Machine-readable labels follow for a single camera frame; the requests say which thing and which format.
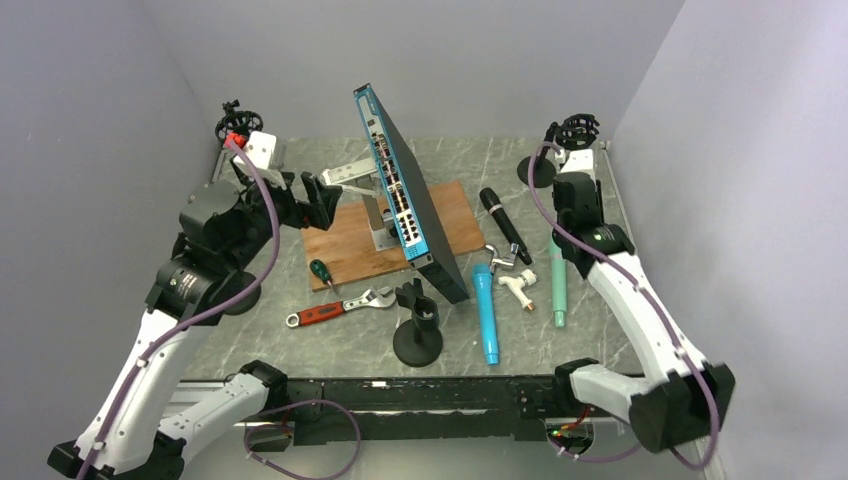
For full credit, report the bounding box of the wooden board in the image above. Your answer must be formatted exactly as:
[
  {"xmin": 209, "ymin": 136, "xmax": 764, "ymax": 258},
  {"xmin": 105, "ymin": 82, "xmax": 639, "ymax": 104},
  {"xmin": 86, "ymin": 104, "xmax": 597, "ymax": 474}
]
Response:
[{"xmin": 301, "ymin": 181, "xmax": 484, "ymax": 286}]

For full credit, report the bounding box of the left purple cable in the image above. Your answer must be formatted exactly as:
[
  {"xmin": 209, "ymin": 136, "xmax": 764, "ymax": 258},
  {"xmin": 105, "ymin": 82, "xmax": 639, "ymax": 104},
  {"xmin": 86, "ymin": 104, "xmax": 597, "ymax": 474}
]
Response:
[{"xmin": 76, "ymin": 142, "xmax": 283, "ymax": 480}]

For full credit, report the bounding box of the black tripod mic stand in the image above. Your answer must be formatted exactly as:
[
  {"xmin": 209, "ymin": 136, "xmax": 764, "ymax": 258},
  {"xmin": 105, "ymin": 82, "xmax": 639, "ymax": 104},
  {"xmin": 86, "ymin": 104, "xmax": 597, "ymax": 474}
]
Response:
[{"xmin": 215, "ymin": 99, "xmax": 264, "ymax": 145}]

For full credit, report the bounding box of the mint green microphone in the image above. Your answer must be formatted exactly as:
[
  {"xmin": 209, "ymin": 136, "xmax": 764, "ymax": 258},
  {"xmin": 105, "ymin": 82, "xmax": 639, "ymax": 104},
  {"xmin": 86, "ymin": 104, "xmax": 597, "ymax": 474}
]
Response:
[{"xmin": 548, "ymin": 239, "xmax": 568, "ymax": 328}]

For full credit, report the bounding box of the black microphone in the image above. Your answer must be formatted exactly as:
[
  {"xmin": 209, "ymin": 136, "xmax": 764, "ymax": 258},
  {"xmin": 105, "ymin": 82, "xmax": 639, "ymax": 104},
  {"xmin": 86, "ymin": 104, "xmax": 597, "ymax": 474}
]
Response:
[{"xmin": 479, "ymin": 187, "xmax": 533, "ymax": 265}]

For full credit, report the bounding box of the white plastic faucet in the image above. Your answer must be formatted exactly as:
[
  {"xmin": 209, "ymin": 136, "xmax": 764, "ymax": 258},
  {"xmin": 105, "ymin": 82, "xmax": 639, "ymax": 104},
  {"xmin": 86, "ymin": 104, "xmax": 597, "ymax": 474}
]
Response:
[{"xmin": 497, "ymin": 269, "xmax": 538, "ymax": 311}]

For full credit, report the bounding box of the black stand with shock mount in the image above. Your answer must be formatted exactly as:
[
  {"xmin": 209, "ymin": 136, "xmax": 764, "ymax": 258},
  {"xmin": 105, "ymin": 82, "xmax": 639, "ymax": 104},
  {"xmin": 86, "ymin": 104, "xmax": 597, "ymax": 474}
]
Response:
[{"xmin": 516, "ymin": 113, "xmax": 600, "ymax": 188}]

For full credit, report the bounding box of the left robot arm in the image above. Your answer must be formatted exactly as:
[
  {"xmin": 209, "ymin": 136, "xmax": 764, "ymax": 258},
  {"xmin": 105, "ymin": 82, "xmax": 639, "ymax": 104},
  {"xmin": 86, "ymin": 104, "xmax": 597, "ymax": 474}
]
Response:
[{"xmin": 47, "ymin": 172, "xmax": 342, "ymax": 479}]

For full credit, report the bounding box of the blue microphone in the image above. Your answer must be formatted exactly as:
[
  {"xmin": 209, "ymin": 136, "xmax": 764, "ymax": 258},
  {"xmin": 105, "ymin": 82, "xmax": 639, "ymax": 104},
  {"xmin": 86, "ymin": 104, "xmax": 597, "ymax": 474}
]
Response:
[{"xmin": 471, "ymin": 263, "xmax": 500, "ymax": 365}]

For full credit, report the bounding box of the blue black network switch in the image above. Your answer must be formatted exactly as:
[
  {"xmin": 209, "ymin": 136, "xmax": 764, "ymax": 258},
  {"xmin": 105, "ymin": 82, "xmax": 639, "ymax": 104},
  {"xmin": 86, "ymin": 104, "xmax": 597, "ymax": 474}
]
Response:
[{"xmin": 353, "ymin": 83, "xmax": 470, "ymax": 304}]

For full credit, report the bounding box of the metal bracket holder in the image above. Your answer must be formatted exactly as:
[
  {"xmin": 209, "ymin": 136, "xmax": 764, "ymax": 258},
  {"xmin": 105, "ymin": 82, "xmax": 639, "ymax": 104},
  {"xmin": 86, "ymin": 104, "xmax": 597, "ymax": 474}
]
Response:
[{"xmin": 320, "ymin": 159, "xmax": 399, "ymax": 251}]

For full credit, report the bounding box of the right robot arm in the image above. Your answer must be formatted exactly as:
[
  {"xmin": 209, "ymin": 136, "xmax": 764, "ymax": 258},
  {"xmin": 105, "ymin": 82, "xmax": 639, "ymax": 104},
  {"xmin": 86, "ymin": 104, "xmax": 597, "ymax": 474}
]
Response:
[{"xmin": 550, "ymin": 172, "xmax": 736, "ymax": 453}]

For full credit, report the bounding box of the black stand of green microphone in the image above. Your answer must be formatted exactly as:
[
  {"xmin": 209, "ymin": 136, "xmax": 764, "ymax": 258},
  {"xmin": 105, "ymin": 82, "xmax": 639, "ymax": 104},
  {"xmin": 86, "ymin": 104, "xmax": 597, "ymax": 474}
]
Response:
[{"xmin": 392, "ymin": 278, "xmax": 444, "ymax": 368}]

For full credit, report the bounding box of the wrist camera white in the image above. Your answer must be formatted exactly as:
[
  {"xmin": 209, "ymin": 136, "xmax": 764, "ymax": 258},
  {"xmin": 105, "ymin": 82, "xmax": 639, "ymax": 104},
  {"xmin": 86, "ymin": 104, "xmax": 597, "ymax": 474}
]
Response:
[
  {"xmin": 224, "ymin": 130, "xmax": 287, "ymax": 189},
  {"xmin": 554, "ymin": 149, "xmax": 596, "ymax": 179}
]

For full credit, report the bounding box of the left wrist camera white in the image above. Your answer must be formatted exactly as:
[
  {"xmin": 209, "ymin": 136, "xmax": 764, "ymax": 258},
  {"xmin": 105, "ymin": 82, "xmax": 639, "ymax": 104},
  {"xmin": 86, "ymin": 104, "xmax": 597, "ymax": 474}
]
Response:
[{"xmin": 224, "ymin": 130, "xmax": 287, "ymax": 189}]

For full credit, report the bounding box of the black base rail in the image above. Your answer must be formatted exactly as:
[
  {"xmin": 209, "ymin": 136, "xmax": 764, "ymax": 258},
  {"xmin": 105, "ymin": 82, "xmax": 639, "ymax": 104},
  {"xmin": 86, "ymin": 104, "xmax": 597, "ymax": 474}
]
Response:
[{"xmin": 246, "ymin": 375, "xmax": 589, "ymax": 446}]

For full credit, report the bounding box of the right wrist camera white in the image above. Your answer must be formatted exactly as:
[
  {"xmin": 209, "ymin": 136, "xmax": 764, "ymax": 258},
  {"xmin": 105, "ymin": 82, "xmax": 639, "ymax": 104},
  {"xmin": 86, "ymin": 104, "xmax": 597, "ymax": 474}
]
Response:
[{"xmin": 554, "ymin": 149, "xmax": 596, "ymax": 179}]

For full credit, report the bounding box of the green handle screwdriver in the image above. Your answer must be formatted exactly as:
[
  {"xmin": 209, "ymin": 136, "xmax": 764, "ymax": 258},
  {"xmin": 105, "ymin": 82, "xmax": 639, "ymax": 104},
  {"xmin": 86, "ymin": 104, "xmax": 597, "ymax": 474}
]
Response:
[{"xmin": 309, "ymin": 259, "xmax": 337, "ymax": 294}]

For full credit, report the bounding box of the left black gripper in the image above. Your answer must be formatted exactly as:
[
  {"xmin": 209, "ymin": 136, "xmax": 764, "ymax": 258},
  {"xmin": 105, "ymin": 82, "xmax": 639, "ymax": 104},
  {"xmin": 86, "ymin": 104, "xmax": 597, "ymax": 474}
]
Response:
[{"xmin": 224, "ymin": 170, "xmax": 342, "ymax": 272}]

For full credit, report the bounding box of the adjustable wrench red handle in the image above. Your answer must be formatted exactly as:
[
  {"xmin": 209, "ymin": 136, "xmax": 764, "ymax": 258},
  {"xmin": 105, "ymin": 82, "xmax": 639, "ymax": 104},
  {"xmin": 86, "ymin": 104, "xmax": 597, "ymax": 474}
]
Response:
[{"xmin": 285, "ymin": 287, "xmax": 396, "ymax": 328}]

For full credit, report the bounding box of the chrome faucet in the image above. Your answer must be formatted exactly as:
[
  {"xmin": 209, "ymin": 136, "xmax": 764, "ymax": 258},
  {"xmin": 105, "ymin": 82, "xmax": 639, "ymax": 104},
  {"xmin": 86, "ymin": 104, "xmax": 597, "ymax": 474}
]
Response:
[{"xmin": 484, "ymin": 243, "xmax": 520, "ymax": 275}]

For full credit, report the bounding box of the aluminium frame rail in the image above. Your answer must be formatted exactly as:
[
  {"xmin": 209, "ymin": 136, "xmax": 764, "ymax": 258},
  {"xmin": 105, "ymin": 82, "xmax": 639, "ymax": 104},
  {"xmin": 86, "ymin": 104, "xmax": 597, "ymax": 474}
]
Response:
[{"xmin": 165, "ymin": 378, "xmax": 727, "ymax": 480}]

